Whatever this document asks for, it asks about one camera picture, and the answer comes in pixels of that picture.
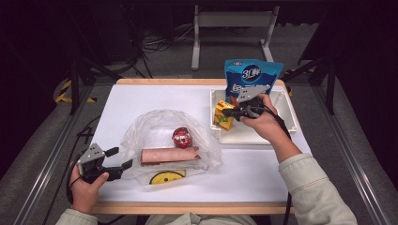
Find white plastic bin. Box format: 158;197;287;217
209;88;299;145

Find yellow snack box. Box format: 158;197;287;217
213;99;237;131

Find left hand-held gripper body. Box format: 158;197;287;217
76;142;125;185

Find person's left hand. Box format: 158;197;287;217
69;163;110;215

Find long brown box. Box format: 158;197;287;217
140;145;201;166

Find aluminium frame rail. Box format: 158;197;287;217
13;116;76;225
313;85;390;225

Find bundle of floor cables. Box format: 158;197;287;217
123;6;195;79

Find person's lap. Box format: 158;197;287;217
145;212;261;225

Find translucent smiley plastic bag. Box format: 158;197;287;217
120;109;223;186

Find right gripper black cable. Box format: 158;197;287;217
247;105;294;225

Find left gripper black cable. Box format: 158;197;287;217
41;115;126;225

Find red can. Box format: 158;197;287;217
172;127;193;149

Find white table mat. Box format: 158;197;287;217
90;83;313;203

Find yellow black striped tape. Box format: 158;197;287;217
55;79;97;104

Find blue snack pouch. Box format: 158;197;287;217
223;58;284;106

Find black tripod stand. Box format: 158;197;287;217
281;55;337;116
69;55;124;116

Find person's right hand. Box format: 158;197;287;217
238;93;292;146

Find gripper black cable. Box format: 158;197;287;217
247;105;294;225
41;115;126;225

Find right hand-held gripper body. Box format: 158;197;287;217
233;85;270;121

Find white metal stand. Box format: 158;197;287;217
191;5;281;72

